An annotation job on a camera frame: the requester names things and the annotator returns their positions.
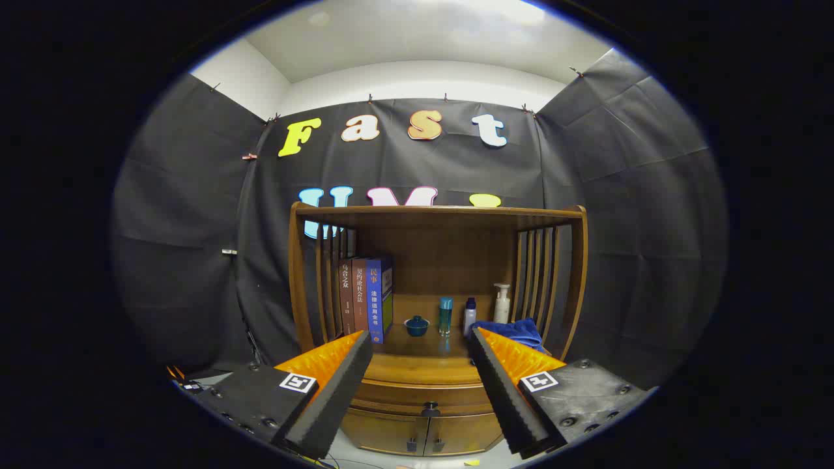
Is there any thick blue book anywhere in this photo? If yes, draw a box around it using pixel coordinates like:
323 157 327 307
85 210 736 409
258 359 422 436
366 255 394 344

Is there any wooden drawer with black knob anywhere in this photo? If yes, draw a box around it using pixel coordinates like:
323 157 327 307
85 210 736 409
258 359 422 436
349 380 504 418

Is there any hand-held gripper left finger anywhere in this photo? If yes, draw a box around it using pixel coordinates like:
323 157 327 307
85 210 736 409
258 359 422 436
193 330 374 461

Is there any dark brown book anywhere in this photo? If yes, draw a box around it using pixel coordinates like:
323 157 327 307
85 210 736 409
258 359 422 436
338 259 356 336

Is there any wooden cabinet door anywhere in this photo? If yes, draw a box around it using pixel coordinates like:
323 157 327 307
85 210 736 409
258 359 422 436
340 409 429 456
425 412 504 456

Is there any wooden countertop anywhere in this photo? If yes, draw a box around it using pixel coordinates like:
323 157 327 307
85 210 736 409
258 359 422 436
362 293 522 386

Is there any blue folded towel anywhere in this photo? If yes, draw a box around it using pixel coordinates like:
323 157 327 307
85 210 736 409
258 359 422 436
470 318 545 352

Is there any wooden cabinet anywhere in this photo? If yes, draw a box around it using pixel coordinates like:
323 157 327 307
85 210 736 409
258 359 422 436
289 202 588 457

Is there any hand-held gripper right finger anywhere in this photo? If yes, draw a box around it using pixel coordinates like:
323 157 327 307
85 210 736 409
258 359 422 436
469 327 655 460

